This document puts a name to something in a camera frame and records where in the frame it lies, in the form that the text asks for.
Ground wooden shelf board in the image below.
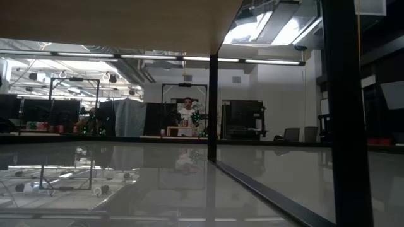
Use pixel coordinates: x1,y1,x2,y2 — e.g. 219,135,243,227
0,0,244,56

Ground person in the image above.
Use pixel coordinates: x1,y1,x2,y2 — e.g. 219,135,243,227
76,107,107,135
177,96,199,137

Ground small wooden stand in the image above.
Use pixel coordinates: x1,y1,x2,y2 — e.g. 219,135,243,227
166,125,193,137

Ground black box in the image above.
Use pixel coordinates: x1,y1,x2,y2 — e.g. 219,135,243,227
220,100,268,141

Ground black partition panel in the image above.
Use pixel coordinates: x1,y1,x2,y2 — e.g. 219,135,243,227
146,102,178,137

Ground grey hanging cloth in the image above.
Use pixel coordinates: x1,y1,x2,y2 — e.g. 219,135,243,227
112,98,148,137

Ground ceiling light strip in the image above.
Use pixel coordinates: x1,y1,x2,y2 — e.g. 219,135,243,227
0,50,306,66

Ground grey office chair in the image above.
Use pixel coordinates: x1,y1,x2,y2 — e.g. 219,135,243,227
283,127,300,142
304,125,319,143

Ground red bins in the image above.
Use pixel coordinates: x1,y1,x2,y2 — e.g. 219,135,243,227
367,137,393,146

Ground white board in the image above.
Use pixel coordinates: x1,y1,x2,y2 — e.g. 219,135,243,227
380,81,404,110

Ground white ceiling box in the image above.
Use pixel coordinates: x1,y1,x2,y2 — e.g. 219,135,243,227
353,0,387,16

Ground black gantry frame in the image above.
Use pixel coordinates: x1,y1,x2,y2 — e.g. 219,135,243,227
161,83,208,137
48,77,101,127

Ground black shelf side frame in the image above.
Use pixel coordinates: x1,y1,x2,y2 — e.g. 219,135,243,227
207,0,376,227

